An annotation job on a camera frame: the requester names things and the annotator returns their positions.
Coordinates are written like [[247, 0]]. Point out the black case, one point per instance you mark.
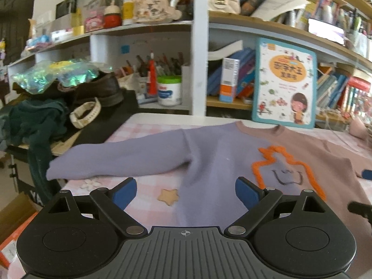
[[116, 113]]

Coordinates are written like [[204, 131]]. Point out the tablet with lit screen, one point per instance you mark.
[[325, 32]]

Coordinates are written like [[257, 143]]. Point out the white jar with green lid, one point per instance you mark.
[[169, 91]]

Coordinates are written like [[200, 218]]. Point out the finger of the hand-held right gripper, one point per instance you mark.
[[357, 207], [367, 174]]

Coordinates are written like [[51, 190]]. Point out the pink plush toy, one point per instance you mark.
[[359, 129]]

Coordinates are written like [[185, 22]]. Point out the bunch of pens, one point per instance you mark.
[[162, 65]]

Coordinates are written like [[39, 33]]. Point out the row of blue books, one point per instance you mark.
[[247, 64]]

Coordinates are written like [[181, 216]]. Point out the cardboard box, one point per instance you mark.
[[17, 218]]

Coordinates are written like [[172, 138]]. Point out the iridescent plastic bag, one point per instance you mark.
[[66, 74]]

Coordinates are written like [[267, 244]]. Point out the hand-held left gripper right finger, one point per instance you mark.
[[247, 193]]

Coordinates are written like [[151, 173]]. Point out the white and wooden bookshelf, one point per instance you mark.
[[200, 64]]

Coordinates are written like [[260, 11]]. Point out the red and white jar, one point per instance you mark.
[[112, 19]]

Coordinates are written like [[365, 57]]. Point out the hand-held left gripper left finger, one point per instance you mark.
[[125, 192]]

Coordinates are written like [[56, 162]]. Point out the dark green cloth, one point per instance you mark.
[[37, 119]]

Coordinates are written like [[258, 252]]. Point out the teal children's picture book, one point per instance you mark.
[[283, 87]]

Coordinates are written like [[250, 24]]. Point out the cartoon cat ornament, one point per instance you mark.
[[154, 3]]

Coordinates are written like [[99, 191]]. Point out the red tassel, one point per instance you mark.
[[151, 78]]

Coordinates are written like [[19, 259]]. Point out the white and orange carton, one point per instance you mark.
[[229, 75]]

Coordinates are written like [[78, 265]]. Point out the brown leather shoe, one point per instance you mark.
[[96, 88]]

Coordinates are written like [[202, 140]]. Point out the row of leaning thin books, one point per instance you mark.
[[331, 90]]

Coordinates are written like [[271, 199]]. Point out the purple and pink sweater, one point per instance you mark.
[[215, 151]]

